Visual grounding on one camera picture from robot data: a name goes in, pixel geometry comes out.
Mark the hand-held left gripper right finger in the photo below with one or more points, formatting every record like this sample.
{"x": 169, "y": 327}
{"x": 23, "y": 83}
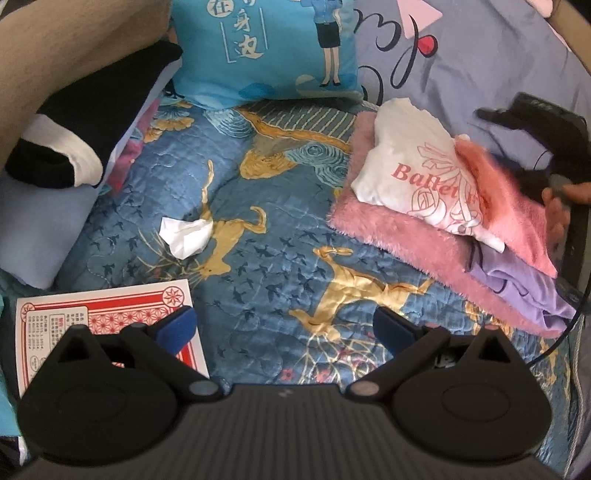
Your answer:
{"x": 390, "y": 328}

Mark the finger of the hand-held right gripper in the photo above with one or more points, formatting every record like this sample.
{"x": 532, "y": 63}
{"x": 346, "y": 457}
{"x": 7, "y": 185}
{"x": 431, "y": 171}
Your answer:
{"x": 498, "y": 119}

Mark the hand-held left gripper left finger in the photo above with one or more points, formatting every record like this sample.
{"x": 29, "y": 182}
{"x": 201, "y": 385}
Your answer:
{"x": 178, "y": 323}

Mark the coral pink garment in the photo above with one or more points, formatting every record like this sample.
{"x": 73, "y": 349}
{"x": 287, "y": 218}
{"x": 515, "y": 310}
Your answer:
{"x": 512, "y": 207}

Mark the pink fluffy jacket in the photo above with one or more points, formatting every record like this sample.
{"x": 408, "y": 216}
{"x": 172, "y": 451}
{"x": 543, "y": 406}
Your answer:
{"x": 397, "y": 230}

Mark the person's right hand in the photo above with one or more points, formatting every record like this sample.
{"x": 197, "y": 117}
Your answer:
{"x": 556, "y": 217}

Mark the grey lettered pillow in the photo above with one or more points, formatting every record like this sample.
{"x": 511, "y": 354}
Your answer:
{"x": 471, "y": 55}

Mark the crumpled white tissue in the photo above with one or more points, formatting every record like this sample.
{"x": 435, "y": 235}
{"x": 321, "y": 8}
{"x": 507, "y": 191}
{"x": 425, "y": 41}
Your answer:
{"x": 184, "y": 235}

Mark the brown cardboard sheet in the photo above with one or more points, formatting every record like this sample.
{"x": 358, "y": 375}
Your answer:
{"x": 575, "y": 32}

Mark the white rose print garment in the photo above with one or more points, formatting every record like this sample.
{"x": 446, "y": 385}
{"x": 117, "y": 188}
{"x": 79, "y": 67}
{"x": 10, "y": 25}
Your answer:
{"x": 406, "y": 152}

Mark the large red card box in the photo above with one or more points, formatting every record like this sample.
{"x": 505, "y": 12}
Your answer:
{"x": 69, "y": 318}

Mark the teal quilted bedspread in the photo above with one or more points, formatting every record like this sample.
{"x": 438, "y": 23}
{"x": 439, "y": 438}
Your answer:
{"x": 277, "y": 258}

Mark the purple garment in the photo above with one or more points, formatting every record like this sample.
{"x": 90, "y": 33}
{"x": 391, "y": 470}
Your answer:
{"x": 521, "y": 295}

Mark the light blue folded cloth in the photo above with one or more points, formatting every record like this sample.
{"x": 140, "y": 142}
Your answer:
{"x": 37, "y": 230}

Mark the magenta cloth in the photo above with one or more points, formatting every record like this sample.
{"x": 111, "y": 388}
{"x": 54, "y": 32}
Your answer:
{"x": 131, "y": 152}

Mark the black and white garment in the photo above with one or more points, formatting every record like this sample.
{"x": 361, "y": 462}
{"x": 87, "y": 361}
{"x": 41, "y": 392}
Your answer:
{"x": 92, "y": 106}

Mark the blue cartoon print pillow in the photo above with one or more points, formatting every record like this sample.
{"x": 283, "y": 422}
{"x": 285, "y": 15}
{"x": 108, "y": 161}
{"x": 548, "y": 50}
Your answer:
{"x": 268, "y": 50}

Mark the beige cloth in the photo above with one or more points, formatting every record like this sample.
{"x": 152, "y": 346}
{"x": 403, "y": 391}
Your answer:
{"x": 69, "y": 46}

